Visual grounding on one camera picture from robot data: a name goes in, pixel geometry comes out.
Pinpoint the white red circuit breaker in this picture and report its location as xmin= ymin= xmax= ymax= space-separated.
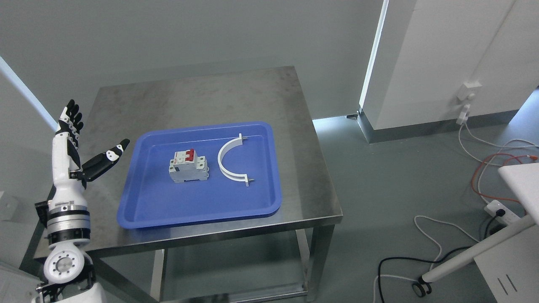
xmin=168 ymin=149 xmax=209 ymax=183

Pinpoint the white curved pipe clamp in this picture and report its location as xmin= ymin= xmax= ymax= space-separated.
xmin=217 ymin=133 xmax=254 ymax=188

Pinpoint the black cable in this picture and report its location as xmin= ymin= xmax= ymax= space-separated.
xmin=377 ymin=209 xmax=506 ymax=303

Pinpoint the white power strip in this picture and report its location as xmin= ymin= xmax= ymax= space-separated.
xmin=484 ymin=200 xmax=520 ymax=226

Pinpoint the blue plastic tray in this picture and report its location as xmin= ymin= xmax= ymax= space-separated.
xmin=116 ymin=121 xmax=283 ymax=229

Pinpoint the white wall socket with plug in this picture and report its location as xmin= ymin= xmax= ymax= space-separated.
xmin=456 ymin=81 xmax=483 ymax=126

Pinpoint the white robot forearm with rings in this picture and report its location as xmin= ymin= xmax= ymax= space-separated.
xmin=32 ymin=200 xmax=107 ymax=303

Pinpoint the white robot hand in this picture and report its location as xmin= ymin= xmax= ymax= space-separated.
xmin=52 ymin=99 xmax=130 ymax=205

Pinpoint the orange cable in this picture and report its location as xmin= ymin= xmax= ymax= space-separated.
xmin=471 ymin=153 xmax=538 ymax=204

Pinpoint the white cable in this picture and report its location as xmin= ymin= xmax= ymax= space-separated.
xmin=373 ymin=122 xmax=539 ymax=303

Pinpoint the white rolling desk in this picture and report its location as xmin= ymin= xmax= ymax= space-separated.
xmin=412 ymin=163 xmax=539 ymax=303

